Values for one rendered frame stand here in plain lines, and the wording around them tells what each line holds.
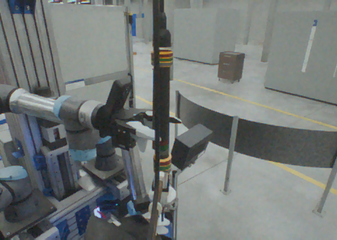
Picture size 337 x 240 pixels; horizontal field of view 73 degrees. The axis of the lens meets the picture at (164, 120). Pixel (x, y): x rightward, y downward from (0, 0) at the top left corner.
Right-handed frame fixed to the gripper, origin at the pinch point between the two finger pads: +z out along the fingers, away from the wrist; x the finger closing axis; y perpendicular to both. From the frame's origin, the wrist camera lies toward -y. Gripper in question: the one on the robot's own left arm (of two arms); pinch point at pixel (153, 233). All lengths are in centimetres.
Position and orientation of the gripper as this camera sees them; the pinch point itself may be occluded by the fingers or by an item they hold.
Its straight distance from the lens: 90.5
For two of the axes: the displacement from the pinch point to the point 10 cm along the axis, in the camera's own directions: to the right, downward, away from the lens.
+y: 9.9, 1.2, -0.1
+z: -0.5, 4.1, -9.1
